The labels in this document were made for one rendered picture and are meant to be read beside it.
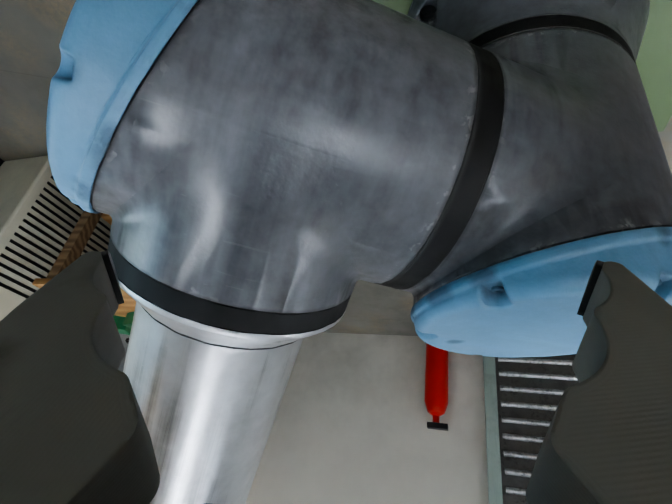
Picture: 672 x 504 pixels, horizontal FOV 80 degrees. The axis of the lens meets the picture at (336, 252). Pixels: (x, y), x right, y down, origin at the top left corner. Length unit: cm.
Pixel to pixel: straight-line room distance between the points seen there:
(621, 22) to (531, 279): 21
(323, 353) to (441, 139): 288
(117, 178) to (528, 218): 19
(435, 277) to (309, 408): 276
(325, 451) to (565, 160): 274
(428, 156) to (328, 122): 5
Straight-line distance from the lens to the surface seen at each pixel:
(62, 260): 175
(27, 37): 158
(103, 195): 21
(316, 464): 290
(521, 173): 21
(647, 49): 47
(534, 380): 282
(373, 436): 282
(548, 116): 23
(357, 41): 19
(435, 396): 263
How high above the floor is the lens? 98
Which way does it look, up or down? 30 degrees down
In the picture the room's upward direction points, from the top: 171 degrees counter-clockwise
